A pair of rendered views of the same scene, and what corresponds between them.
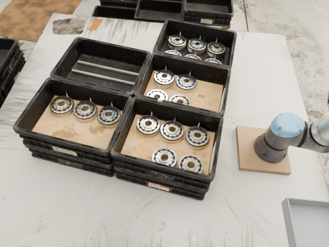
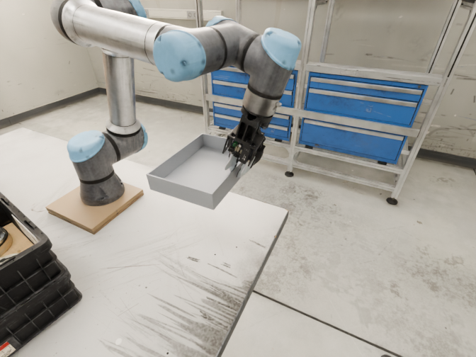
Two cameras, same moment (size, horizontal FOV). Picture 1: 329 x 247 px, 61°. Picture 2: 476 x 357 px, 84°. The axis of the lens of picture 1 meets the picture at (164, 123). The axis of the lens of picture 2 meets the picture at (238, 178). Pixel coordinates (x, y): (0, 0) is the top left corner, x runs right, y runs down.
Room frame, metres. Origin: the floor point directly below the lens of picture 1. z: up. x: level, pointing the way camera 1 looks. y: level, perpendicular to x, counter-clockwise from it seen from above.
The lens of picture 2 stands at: (-0.09, -0.03, 1.36)
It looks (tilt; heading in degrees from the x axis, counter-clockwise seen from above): 36 degrees down; 296
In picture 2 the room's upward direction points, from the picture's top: straight up
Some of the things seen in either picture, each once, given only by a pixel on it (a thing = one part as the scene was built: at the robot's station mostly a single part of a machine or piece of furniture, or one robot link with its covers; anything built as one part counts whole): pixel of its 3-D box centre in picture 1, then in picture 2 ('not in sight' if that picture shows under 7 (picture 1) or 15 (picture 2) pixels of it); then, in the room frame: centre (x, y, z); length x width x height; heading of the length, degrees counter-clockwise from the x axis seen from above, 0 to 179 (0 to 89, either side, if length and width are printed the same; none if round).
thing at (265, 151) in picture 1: (273, 143); (100, 182); (0.71, -0.51, 0.78); 0.15 x 0.15 x 0.10
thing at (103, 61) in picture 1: (104, 72); not in sight; (0.97, 0.32, 0.87); 0.40 x 0.30 x 0.11; 80
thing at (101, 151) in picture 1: (75, 112); not in sight; (0.68, 0.37, 0.92); 0.40 x 0.30 x 0.02; 80
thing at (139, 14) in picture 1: (158, 26); not in sight; (2.16, 0.13, 0.31); 0.40 x 0.30 x 0.34; 89
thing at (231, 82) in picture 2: not in sight; (250, 101); (0.74, -1.98, 0.60); 0.72 x 0.03 x 0.56; 179
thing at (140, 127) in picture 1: (148, 124); not in sight; (0.70, 0.07, 0.86); 0.10 x 0.10 x 0.01
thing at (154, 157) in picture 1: (164, 158); not in sight; (0.54, -0.01, 0.86); 0.10 x 0.10 x 0.01
